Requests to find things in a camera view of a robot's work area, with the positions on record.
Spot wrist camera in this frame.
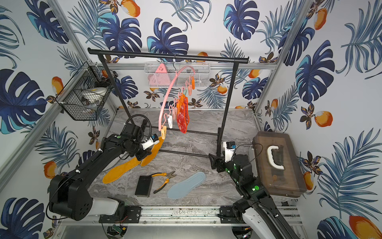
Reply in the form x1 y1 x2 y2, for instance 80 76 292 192
222 141 236 163
141 134 160 150

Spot black clothes rack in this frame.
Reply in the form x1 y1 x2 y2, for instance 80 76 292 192
87 48 250 157

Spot orange insole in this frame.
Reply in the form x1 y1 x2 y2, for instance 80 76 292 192
140 136 164 167

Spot yellow handled pliers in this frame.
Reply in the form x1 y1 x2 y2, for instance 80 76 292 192
151 171 177 194

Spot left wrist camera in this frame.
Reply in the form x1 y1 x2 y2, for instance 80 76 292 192
141 134 160 150

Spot brown plastic toolbox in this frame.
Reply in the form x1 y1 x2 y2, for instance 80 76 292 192
253 131 307 202

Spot light blue insole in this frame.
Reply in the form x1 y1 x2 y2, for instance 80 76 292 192
167 172 207 199

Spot beige yellow-edged insole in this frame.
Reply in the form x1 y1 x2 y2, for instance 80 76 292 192
102 157 140 184

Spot yellow clothes peg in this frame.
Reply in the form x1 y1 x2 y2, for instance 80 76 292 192
161 126 167 140

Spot clear wall shelf basket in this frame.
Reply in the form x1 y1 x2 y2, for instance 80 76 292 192
144 62 210 88

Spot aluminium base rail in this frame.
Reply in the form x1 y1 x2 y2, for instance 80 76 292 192
58 205 302 227

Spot red patterned insole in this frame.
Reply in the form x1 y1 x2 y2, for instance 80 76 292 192
177 95 190 133

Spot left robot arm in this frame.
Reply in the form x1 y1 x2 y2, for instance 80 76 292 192
45 114 159 221

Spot pink triangle item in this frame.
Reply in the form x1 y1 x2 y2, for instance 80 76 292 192
148 63 171 87

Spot white clothes peg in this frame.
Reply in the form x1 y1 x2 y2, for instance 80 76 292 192
167 115 173 128

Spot black wire basket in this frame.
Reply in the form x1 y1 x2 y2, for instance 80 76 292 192
55 62 113 121

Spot pink clip hanger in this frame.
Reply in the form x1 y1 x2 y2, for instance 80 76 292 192
157 65 197 132

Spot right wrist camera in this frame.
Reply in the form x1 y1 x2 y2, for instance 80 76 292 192
222 141 236 163

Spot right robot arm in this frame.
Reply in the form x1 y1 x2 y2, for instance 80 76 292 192
209 154 298 239

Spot small black box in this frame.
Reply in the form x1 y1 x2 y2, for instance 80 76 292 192
135 175 153 198

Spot white bowl in basket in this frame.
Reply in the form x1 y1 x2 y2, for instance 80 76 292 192
81 87 107 105

